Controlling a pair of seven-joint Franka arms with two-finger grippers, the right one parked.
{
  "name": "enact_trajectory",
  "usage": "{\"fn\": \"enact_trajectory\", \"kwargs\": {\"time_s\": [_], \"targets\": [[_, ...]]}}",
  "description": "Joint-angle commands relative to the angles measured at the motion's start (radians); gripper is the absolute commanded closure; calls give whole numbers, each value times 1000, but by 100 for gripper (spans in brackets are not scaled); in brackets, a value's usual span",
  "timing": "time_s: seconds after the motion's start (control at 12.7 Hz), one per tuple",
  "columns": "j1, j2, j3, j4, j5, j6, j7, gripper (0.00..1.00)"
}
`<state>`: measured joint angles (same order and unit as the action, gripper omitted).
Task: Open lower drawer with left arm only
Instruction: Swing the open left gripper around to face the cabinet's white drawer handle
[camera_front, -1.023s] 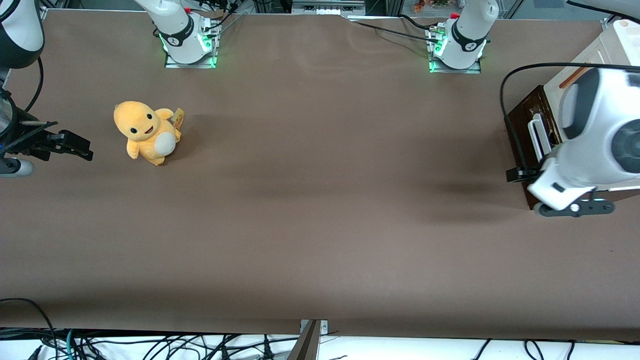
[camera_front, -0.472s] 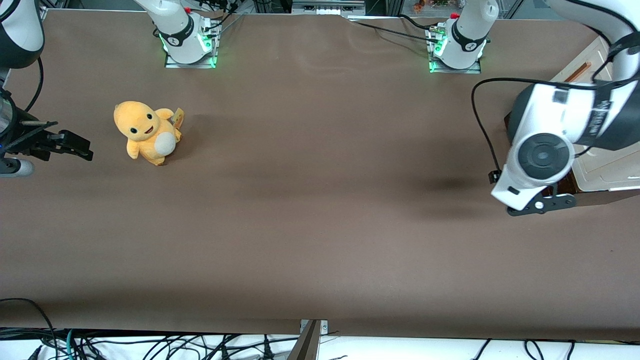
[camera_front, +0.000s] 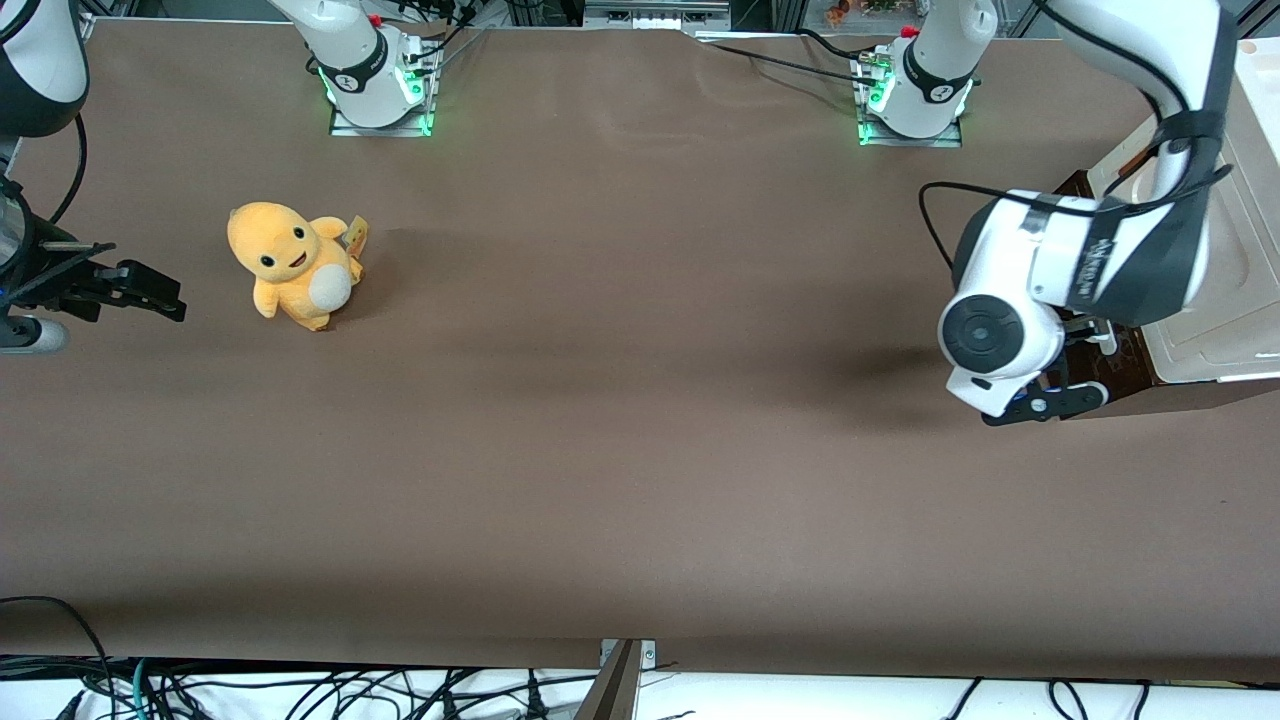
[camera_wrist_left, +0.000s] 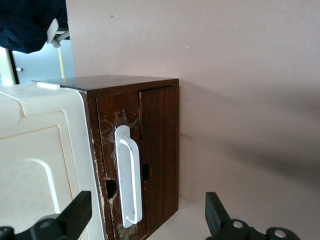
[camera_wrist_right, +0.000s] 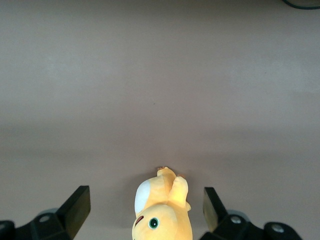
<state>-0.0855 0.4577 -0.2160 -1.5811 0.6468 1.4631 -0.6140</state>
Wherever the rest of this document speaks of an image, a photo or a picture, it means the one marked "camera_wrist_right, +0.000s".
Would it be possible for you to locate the yellow plush toy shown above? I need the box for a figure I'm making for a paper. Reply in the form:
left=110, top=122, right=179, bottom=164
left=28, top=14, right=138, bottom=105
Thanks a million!
left=131, top=166, right=194, bottom=240

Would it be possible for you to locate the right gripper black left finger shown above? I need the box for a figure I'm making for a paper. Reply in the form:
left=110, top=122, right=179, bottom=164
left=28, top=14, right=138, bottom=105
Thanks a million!
left=0, top=185, right=91, bottom=240

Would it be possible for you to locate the dark curved cable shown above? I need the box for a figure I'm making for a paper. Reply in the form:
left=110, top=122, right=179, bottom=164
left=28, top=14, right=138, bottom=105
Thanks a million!
left=281, top=0, right=320, bottom=11

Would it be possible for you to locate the brown table cover sheet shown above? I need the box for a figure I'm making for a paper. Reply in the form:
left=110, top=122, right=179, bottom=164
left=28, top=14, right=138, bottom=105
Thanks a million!
left=0, top=0, right=320, bottom=240

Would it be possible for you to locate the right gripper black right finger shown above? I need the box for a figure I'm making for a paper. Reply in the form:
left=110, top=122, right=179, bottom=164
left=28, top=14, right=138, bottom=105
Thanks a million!
left=201, top=186, right=305, bottom=240

